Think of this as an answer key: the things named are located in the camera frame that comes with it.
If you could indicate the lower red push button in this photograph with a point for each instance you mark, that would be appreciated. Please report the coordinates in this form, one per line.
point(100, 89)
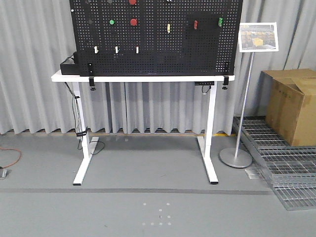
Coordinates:
point(133, 22)

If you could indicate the red push button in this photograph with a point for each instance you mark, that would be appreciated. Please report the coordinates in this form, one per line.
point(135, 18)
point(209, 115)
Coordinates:
point(133, 22)
point(132, 2)

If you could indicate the upper red push button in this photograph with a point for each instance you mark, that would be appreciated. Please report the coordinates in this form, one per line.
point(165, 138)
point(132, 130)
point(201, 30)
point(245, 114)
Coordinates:
point(132, 2)

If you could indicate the black table control panel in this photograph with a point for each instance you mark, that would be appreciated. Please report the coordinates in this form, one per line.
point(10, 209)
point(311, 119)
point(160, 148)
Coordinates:
point(204, 83)

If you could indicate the white height-adjustable table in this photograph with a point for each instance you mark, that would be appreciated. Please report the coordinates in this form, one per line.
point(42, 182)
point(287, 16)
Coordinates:
point(89, 144)

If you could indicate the left black table clamp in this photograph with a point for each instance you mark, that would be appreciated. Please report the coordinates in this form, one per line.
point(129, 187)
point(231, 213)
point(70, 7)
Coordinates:
point(91, 76)

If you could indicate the black table clamp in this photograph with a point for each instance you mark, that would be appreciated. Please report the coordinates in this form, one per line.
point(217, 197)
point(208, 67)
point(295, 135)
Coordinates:
point(226, 77)
point(91, 76)

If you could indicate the right black table clamp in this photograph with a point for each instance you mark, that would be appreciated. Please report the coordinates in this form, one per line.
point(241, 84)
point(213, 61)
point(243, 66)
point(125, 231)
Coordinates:
point(226, 77)

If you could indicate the black perforated pegboard panel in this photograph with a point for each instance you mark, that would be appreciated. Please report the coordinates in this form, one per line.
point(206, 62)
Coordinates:
point(183, 52)

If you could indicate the black box on table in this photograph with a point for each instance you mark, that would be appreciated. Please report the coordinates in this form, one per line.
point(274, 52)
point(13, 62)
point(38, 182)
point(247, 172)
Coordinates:
point(70, 66)

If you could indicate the brown cardboard box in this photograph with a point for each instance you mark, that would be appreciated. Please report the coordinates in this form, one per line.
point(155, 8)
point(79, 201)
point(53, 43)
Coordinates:
point(291, 111)

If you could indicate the metal floor grating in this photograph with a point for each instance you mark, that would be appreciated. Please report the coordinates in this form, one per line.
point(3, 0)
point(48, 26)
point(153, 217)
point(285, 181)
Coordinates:
point(290, 171)

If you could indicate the grey curtain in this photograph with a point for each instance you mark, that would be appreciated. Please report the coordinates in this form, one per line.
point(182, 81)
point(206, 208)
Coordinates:
point(37, 35)

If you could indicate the grey floor socket box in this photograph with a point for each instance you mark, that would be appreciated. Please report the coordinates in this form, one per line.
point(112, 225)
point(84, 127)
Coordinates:
point(4, 173)

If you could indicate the left white rocker switch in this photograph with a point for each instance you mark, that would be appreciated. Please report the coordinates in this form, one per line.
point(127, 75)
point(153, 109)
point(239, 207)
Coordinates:
point(96, 50)

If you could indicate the red toggle switch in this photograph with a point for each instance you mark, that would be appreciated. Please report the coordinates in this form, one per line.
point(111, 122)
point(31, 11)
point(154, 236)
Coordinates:
point(195, 24)

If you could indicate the green toggle switch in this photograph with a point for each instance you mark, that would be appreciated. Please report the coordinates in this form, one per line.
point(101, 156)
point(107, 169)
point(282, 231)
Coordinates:
point(220, 22)

